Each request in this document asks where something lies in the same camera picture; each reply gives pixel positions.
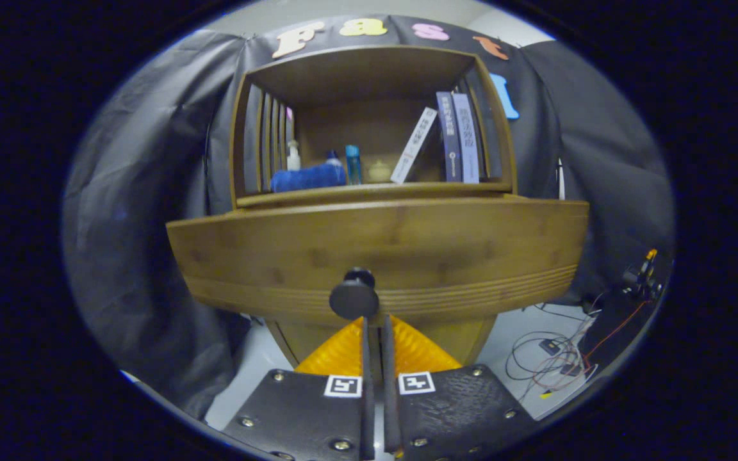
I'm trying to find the wooden cabinet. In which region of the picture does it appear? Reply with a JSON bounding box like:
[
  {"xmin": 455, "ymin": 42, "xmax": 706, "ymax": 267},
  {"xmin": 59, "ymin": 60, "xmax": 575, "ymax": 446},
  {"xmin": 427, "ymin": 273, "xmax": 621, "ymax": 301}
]
[{"xmin": 228, "ymin": 45, "xmax": 517, "ymax": 369}]

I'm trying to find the dark device with orange part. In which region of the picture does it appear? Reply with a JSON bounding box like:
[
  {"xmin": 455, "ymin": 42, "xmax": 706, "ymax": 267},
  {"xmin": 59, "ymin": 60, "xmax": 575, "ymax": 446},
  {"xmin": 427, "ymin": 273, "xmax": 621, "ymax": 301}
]
[{"xmin": 621, "ymin": 248, "xmax": 663, "ymax": 302}]

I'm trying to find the pale lavender book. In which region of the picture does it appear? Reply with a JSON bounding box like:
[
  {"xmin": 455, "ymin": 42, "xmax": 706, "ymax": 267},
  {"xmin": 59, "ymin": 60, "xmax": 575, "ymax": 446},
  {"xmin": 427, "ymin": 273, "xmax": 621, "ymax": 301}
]
[{"xmin": 452, "ymin": 93, "xmax": 480, "ymax": 184}]

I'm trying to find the white book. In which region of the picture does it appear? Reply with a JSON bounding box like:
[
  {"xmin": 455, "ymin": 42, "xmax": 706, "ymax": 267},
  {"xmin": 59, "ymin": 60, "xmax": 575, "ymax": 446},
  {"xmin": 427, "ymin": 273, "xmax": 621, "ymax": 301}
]
[{"xmin": 390, "ymin": 107, "xmax": 439, "ymax": 184}]

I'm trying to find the clear blue bottle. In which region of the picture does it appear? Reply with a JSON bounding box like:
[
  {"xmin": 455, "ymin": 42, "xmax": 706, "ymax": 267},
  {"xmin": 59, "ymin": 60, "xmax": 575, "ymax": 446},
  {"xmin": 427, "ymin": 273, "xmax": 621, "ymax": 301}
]
[{"xmin": 345, "ymin": 145, "xmax": 363, "ymax": 186}]

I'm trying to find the dark blue book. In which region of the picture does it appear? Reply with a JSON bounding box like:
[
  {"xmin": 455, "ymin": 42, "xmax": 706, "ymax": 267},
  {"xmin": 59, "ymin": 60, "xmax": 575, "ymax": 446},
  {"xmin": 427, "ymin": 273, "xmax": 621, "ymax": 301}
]
[{"xmin": 436, "ymin": 91, "xmax": 463, "ymax": 183}]

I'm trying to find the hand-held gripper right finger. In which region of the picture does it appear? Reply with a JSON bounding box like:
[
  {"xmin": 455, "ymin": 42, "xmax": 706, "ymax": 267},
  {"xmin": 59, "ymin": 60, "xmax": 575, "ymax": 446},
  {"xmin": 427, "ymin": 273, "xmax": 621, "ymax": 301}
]
[{"xmin": 381, "ymin": 314, "xmax": 539, "ymax": 461}]

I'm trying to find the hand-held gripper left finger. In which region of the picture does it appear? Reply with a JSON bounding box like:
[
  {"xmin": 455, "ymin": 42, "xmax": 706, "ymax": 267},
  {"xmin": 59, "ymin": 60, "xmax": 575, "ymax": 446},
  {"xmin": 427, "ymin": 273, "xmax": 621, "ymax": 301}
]
[{"xmin": 222, "ymin": 315, "xmax": 376, "ymax": 461}]

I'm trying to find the tangle of thin cables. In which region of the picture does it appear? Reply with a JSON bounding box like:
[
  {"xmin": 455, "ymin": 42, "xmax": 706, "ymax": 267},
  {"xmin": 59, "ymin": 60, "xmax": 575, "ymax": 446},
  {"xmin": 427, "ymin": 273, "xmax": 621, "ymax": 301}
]
[{"xmin": 505, "ymin": 301, "xmax": 648, "ymax": 401}]

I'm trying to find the blue rolled towel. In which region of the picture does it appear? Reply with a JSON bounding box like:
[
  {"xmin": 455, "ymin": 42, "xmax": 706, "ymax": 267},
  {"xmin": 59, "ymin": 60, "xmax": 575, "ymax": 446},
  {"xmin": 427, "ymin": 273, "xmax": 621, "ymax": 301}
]
[{"xmin": 271, "ymin": 163, "xmax": 347, "ymax": 193}]

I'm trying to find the wooden countertop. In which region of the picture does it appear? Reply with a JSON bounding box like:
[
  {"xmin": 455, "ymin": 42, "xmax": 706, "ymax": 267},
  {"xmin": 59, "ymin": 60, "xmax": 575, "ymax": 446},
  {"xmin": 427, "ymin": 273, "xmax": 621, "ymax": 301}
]
[{"xmin": 236, "ymin": 181, "xmax": 514, "ymax": 209}]

